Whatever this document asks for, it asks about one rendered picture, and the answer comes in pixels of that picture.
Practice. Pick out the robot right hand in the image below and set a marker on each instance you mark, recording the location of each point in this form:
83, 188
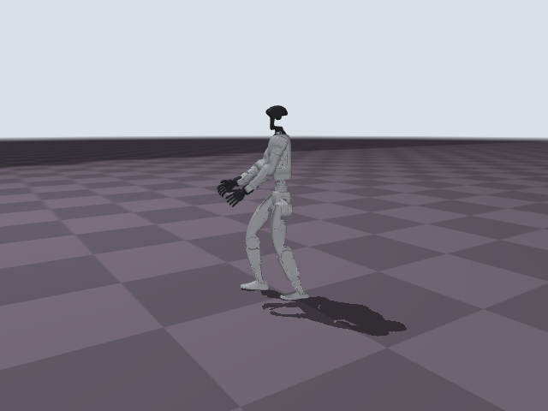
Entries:
228, 184

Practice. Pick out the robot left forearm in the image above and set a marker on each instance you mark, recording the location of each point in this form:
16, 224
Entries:
258, 180

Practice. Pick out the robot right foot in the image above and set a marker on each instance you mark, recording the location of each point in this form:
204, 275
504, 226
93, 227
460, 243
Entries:
255, 285

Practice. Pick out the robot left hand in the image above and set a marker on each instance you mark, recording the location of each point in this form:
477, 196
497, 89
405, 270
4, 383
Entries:
238, 194

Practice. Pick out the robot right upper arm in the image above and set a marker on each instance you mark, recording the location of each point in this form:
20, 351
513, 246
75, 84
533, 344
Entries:
260, 163

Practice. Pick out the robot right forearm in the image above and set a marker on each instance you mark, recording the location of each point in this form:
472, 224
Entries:
245, 177

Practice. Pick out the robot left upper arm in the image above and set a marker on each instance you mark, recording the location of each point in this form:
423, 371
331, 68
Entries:
279, 146

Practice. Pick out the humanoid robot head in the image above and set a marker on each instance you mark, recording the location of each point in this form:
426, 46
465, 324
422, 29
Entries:
277, 112

